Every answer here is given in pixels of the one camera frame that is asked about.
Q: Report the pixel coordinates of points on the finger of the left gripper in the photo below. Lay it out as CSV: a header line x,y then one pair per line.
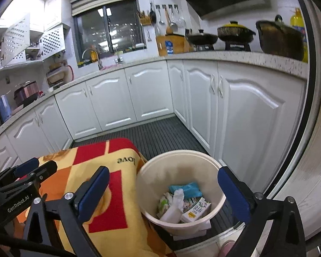
x,y
13,173
38,175

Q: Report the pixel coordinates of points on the purple rice cooker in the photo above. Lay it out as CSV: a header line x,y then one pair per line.
x,y
27,93

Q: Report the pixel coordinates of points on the kitchen window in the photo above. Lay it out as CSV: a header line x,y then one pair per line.
x,y
111,29

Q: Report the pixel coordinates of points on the chrome sink faucet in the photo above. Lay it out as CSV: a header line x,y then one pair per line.
x,y
94,56

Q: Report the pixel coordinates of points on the yellow lidded black pot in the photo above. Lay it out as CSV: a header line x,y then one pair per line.
x,y
236,37

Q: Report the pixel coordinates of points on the colourful fleece blanket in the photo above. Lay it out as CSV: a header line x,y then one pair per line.
x,y
116,227

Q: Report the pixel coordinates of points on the black ribbed floor mat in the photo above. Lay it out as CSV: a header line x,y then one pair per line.
x,y
154,138

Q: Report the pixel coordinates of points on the white kitchen cabinets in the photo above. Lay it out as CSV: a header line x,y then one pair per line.
x,y
243,108

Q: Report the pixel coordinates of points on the beige plastic trash bin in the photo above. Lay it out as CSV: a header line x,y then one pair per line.
x,y
179,167

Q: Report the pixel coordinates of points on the black frying pan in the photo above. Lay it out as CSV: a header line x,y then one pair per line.
x,y
202,41

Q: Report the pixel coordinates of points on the white plastic bag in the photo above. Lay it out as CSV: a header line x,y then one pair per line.
x,y
174,213

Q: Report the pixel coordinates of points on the green white tissue pack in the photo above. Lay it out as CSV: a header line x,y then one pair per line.
x,y
166,201

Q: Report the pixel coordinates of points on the white milk carton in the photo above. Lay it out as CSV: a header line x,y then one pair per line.
x,y
195,212

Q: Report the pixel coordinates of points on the wooden knife block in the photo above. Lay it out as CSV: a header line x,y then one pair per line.
x,y
172,44

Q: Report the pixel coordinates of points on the light blue plastic packet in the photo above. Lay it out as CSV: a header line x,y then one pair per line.
x,y
190,190

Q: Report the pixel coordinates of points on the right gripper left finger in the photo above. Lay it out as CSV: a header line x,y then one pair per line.
x,y
55,228

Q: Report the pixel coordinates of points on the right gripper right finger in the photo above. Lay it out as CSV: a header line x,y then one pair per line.
x,y
286,236

